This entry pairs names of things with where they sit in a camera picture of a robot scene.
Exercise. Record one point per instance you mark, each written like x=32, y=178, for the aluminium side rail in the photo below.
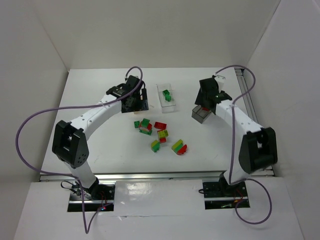
x=240, y=74

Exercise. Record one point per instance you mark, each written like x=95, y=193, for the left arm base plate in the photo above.
x=104, y=199

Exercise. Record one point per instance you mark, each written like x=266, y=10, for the yellow green red lego stack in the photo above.
x=179, y=147

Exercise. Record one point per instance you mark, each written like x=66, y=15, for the dark green lego cube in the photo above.
x=165, y=92

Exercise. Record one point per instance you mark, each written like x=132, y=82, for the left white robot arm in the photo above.
x=70, y=141

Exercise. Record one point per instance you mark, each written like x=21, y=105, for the grey transparent container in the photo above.
x=200, y=115

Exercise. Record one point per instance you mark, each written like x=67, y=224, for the aluminium front rail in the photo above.
x=156, y=176

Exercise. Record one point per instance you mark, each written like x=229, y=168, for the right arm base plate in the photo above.
x=220, y=196

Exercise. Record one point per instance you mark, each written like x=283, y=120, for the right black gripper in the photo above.
x=204, y=101

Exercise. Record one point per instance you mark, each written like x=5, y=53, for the clear transparent container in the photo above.
x=166, y=107

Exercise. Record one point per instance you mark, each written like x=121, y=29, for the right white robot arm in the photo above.
x=253, y=147

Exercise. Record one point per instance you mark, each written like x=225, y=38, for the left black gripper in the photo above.
x=136, y=106

